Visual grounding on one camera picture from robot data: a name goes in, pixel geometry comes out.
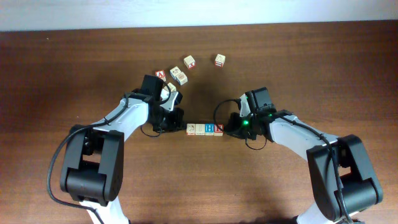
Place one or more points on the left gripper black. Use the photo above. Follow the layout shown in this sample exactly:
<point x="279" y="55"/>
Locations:
<point x="176" y="124"/>

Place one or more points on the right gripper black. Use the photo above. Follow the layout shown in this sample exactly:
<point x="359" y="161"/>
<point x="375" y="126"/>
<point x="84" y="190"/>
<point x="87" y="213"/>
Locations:
<point x="232" y="127"/>

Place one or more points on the wooden block red side drawing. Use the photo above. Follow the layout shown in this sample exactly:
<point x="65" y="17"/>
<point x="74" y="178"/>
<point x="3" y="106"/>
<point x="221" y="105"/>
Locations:
<point x="191" y="129"/>

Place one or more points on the red E wooden block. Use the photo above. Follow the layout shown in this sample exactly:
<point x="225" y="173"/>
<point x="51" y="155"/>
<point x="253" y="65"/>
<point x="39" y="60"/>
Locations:
<point x="218" y="130"/>

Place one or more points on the green R wooden block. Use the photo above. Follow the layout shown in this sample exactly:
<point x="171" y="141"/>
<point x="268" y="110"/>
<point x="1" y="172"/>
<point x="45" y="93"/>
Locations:
<point x="200" y="129"/>

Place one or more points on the blue H wooden block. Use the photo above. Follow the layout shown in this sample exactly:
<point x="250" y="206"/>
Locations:
<point x="209" y="129"/>

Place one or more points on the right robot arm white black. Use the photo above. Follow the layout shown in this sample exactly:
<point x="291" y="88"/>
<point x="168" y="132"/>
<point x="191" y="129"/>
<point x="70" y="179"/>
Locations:
<point x="342" y="176"/>

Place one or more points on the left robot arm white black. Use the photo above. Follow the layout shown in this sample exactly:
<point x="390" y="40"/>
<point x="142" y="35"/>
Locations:
<point x="92" y="171"/>

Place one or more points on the plain wooden block bird drawing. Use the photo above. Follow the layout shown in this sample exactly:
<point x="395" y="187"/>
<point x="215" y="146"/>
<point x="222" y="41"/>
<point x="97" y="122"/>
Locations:
<point x="172" y="87"/>

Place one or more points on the red A wooden block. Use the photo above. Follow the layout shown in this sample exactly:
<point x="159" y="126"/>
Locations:
<point x="161" y="75"/>

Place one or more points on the plain wooden block drawing top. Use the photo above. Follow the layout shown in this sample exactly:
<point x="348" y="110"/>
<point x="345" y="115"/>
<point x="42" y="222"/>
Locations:
<point x="181" y="78"/>

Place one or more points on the plain wooden block with blue side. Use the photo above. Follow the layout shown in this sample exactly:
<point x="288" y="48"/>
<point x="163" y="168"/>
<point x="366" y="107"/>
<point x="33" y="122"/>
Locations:
<point x="174" y="72"/>

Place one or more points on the red Y wooden block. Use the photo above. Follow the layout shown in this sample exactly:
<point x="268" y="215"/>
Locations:
<point x="189" y="62"/>

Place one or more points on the red I wooden block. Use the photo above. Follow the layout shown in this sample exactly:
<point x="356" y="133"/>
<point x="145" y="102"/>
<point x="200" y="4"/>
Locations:
<point x="220" y="60"/>

